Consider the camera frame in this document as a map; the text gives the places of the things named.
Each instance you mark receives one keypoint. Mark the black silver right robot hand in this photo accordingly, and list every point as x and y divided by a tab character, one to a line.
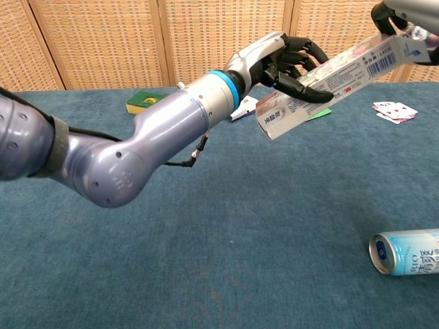
418	10

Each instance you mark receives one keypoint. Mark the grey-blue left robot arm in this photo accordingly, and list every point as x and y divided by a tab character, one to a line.
113	161

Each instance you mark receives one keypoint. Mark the fanned playing cards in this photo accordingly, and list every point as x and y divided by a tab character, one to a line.
394	111

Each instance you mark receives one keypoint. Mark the green yellow sponge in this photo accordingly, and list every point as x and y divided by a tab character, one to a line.
137	99

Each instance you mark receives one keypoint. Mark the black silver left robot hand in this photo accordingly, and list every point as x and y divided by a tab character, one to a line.
254	58

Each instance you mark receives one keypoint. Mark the light blue drink can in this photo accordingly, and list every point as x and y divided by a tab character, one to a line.
411	252

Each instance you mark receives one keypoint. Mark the white wet wipes pack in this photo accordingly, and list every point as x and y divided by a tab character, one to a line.
245	108

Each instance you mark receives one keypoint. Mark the floral toothpaste carton box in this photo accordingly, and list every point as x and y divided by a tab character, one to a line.
343	79

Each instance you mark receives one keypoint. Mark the green sachet packet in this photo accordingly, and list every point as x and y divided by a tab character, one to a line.
322	113

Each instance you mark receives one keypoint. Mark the blue felt table cover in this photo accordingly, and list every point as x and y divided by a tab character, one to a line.
240	222

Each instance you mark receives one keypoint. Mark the bamboo screen panel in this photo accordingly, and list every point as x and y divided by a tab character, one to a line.
205	34
343	20
103	41
17	51

